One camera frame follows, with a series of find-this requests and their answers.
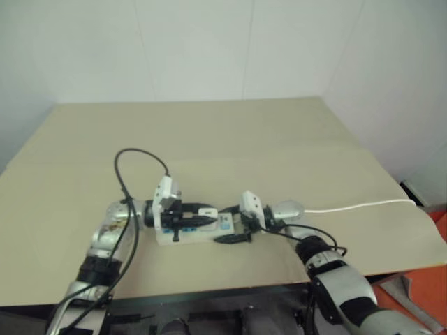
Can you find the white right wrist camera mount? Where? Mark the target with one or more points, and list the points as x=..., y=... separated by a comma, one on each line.
x=250, y=204

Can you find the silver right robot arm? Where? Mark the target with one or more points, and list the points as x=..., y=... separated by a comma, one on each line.
x=345, y=289

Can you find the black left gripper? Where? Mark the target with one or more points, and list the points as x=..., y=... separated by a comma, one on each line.
x=175, y=220

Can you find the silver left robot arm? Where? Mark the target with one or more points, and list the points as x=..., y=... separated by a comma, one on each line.
x=104, y=237

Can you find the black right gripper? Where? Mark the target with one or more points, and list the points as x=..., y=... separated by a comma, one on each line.
x=249, y=227

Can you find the orange mat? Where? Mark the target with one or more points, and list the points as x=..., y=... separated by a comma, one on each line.
x=438, y=244

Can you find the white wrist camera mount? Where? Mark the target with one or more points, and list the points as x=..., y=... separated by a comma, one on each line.
x=165, y=190
x=250, y=204

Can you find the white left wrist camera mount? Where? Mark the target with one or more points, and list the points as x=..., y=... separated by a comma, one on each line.
x=165, y=190

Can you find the grey cloth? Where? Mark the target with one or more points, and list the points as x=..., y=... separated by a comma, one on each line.
x=405, y=293

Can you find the white power strip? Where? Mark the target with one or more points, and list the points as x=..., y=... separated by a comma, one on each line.
x=202, y=235

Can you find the black table frame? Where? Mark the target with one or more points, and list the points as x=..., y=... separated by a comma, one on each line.
x=209, y=293

